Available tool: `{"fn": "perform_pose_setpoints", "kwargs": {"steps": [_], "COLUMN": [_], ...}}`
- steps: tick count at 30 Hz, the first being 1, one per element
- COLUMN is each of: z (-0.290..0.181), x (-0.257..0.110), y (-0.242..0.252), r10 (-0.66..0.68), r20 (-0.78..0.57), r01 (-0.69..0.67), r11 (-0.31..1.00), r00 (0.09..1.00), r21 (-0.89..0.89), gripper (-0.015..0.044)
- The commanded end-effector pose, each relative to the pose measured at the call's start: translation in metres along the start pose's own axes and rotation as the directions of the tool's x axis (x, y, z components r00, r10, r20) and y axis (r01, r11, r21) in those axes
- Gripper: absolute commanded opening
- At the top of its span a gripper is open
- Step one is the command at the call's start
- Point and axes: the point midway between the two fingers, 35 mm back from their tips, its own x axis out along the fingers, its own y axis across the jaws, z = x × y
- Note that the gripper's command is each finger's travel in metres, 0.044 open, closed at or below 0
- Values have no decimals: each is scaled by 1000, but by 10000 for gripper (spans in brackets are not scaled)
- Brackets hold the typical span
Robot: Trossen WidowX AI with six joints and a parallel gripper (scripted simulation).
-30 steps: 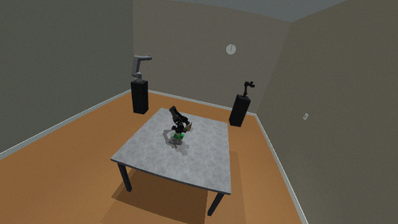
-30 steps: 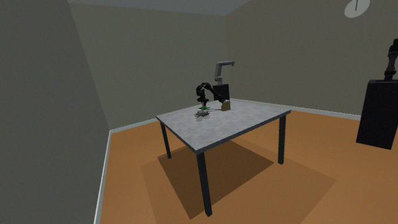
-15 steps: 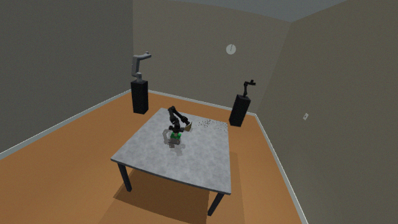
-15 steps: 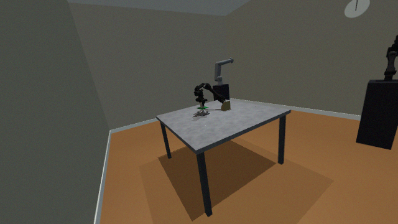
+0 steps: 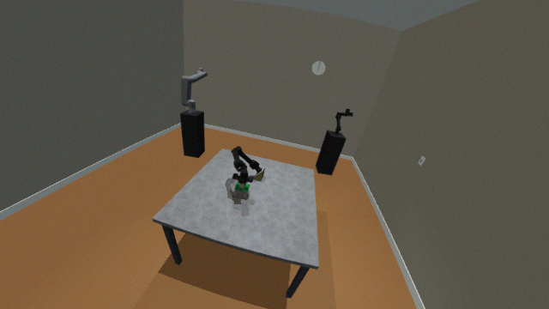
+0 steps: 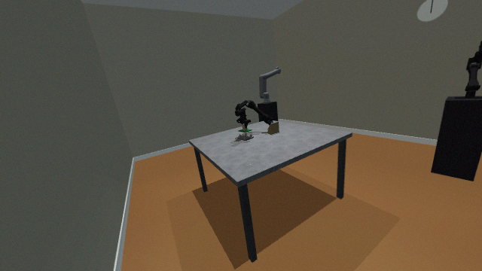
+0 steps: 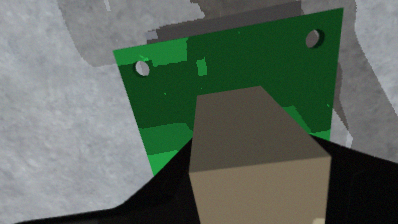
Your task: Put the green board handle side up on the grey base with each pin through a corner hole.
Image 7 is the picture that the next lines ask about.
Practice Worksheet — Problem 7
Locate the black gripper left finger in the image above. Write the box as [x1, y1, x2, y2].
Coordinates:
[15, 137, 201, 224]

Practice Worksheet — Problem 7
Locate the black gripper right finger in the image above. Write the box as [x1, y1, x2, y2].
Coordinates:
[310, 134, 398, 224]

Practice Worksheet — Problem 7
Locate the green circuit board with tan handle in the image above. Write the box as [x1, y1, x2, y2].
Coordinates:
[112, 7, 343, 224]

